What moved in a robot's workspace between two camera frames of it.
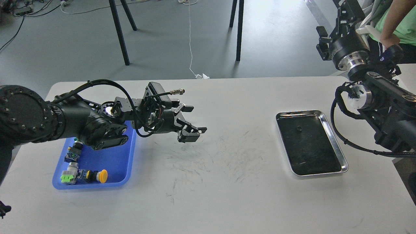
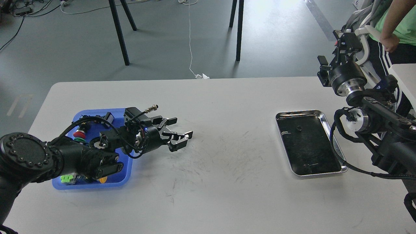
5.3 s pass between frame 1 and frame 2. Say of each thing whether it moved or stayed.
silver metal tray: stayed
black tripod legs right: stayed
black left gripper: moved
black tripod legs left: stayed
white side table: stayed
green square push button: stayed
